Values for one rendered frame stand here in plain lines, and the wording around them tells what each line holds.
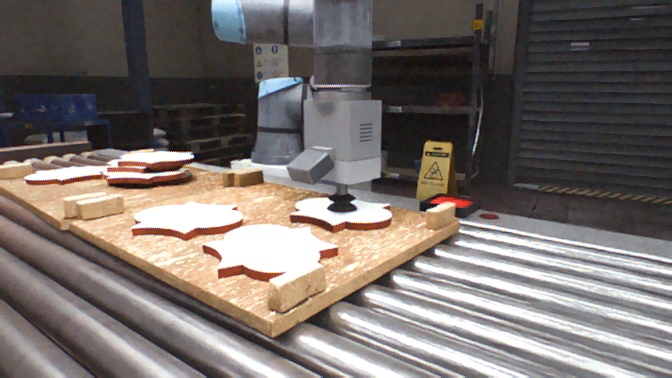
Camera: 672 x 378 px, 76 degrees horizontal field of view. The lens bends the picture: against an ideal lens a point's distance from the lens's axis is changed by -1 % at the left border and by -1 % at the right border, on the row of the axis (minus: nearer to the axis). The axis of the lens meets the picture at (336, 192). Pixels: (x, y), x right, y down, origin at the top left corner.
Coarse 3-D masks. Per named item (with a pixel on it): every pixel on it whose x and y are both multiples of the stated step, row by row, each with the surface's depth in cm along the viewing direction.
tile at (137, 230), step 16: (160, 208) 62; (176, 208) 62; (192, 208) 62; (208, 208) 62; (224, 208) 62; (144, 224) 55; (160, 224) 55; (176, 224) 55; (192, 224) 55; (208, 224) 55; (224, 224) 55; (240, 224) 57
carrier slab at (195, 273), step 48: (240, 192) 76; (288, 192) 76; (96, 240) 54; (144, 240) 52; (192, 240) 52; (336, 240) 52; (384, 240) 52; (432, 240) 54; (192, 288) 41; (240, 288) 40; (336, 288) 40
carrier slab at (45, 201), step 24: (192, 168) 99; (24, 192) 76; (48, 192) 76; (72, 192) 76; (96, 192) 76; (120, 192) 76; (144, 192) 76; (168, 192) 76; (192, 192) 76; (48, 216) 63
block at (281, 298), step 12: (312, 264) 39; (288, 276) 36; (300, 276) 37; (312, 276) 38; (324, 276) 39; (276, 288) 35; (288, 288) 36; (300, 288) 37; (312, 288) 38; (324, 288) 39; (276, 300) 35; (288, 300) 36; (300, 300) 37
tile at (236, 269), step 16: (224, 240) 49; (240, 240) 49; (256, 240) 49; (272, 240) 49; (288, 240) 49; (304, 240) 49; (224, 256) 44; (240, 256) 44; (256, 256) 44; (272, 256) 44; (288, 256) 44; (304, 256) 44; (320, 256) 47; (224, 272) 42; (240, 272) 43; (256, 272) 41; (272, 272) 41
